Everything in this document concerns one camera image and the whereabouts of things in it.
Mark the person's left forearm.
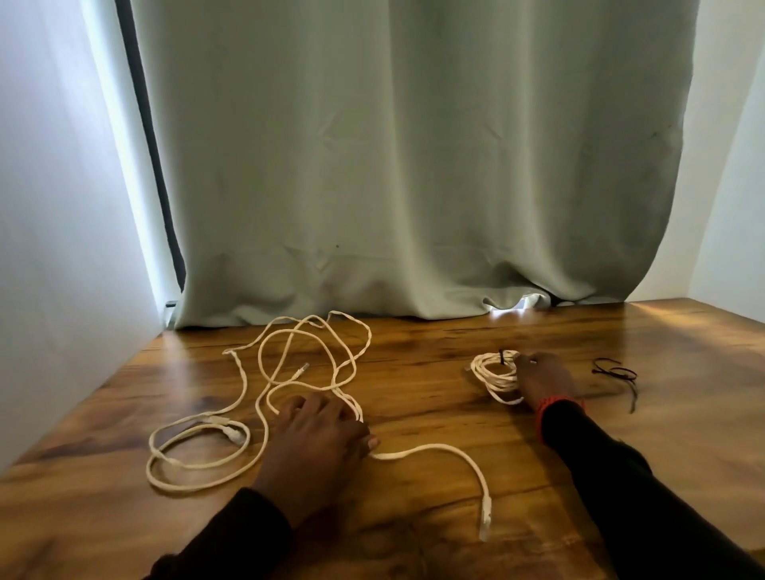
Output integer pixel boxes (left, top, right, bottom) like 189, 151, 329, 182
143, 487, 294, 580

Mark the person's right hand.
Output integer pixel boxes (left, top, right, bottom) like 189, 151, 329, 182
513, 351, 578, 413

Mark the person's right forearm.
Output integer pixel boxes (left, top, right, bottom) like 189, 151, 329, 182
540, 398, 765, 580

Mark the white side panel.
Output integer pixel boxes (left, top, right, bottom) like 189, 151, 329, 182
0, 0, 180, 473

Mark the red braided bracelet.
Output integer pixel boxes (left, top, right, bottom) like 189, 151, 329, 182
533, 394, 586, 443

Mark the grey-green curtain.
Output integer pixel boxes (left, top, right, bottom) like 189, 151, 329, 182
130, 0, 700, 330

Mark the person's left hand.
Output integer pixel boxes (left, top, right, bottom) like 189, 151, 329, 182
250, 393, 379, 530

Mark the black window frame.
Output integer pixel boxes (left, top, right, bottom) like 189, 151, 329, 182
114, 0, 187, 294

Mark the wooden cabinet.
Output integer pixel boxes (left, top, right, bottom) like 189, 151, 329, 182
0, 297, 765, 580

